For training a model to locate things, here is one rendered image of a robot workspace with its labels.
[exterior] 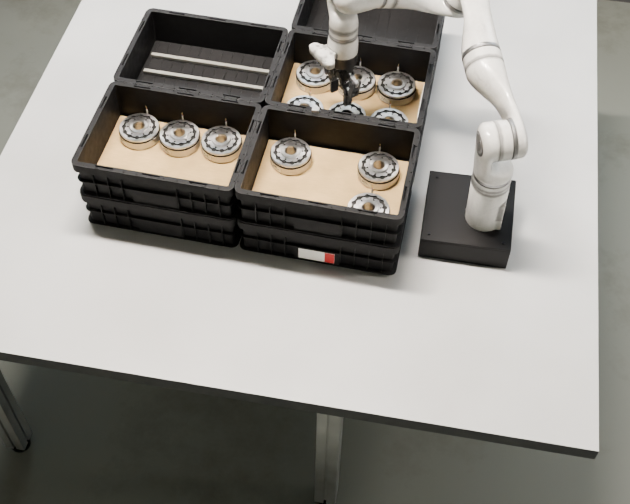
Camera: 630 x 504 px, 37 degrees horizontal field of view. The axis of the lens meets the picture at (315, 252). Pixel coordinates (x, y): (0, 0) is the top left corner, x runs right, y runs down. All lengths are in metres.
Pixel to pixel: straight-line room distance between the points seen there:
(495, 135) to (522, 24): 1.00
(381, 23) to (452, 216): 0.69
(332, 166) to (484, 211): 0.40
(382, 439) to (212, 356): 0.84
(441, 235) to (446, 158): 0.34
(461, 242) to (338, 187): 0.33
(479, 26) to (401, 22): 0.57
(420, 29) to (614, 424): 1.32
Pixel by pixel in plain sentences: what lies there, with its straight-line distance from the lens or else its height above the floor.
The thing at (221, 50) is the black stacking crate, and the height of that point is 0.83.
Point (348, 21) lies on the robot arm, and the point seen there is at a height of 1.16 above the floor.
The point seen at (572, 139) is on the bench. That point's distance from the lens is 2.72.
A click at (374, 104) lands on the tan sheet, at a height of 0.83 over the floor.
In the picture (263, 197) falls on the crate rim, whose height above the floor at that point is 0.93.
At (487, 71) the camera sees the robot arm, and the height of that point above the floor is 1.14.
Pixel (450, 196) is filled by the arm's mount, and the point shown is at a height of 0.78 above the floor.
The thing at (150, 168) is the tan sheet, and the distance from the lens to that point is 2.39.
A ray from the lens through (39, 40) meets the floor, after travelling 4.15.
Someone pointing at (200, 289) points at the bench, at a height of 0.70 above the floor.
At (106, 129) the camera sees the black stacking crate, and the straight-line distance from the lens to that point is 2.46.
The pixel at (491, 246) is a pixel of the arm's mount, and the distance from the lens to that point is 2.32.
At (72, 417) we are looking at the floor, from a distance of 2.98.
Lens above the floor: 2.57
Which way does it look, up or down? 53 degrees down
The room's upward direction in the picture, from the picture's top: 1 degrees clockwise
